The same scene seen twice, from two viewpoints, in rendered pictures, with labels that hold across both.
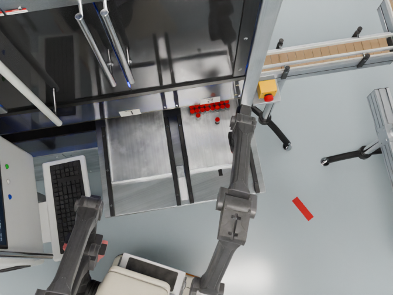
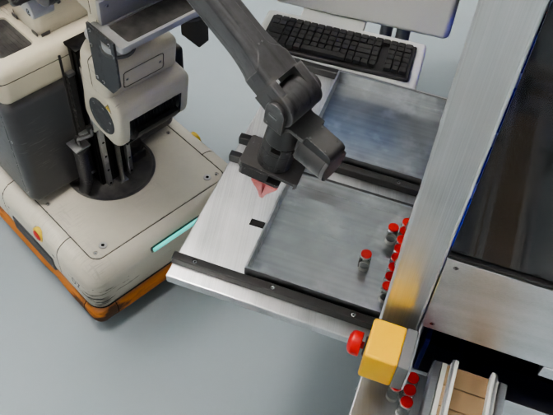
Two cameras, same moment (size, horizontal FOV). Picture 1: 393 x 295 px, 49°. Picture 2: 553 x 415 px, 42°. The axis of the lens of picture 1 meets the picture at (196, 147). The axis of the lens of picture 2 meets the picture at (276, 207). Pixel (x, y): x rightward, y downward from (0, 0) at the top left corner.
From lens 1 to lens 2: 136 cm
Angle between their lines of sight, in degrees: 46
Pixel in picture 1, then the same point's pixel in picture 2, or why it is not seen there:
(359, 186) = not seen: outside the picture
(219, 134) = (336, 258)
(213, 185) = (241, 201)
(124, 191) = not seen: hidden behind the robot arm
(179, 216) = (257, 331)
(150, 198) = not seen: hidden behind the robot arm
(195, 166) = (294, 192)
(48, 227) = (322, 20)
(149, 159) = (350, 138)
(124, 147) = (392, 118)
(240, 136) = (259, 29)
